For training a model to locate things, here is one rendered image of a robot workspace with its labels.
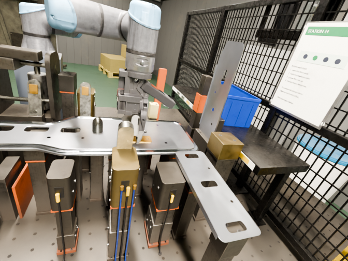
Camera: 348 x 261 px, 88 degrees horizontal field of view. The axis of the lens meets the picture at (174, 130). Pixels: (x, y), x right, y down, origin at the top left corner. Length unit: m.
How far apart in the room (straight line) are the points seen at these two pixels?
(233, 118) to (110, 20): 0.56
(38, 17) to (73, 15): 0.70
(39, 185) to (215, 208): 0.53
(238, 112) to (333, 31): 0.37
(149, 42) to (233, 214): 0.44
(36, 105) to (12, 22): 5.38
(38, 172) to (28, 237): 0.20
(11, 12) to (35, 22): 4.88
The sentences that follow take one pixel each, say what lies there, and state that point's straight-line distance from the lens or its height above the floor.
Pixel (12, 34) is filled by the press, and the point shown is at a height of 0.66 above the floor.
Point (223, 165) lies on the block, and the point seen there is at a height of 0.97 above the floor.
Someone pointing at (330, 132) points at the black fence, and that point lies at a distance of 0.74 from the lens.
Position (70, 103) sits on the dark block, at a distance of 0.81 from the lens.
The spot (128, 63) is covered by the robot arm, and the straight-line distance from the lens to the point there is 0.49.
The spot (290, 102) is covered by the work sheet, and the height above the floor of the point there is 1.19.
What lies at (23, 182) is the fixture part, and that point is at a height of 0.81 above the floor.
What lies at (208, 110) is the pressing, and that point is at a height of 1.09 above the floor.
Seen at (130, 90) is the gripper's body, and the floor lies 1.16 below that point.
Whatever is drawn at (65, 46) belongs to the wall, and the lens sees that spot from 6.96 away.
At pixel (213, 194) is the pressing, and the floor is 1.00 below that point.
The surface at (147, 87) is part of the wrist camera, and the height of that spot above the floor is 1.18.
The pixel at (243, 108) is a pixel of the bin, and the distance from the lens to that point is 0.80.
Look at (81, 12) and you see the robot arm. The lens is 0.52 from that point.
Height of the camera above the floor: 1.31
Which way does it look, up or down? 26 degrees down
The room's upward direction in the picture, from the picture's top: 13 degrees clockwise
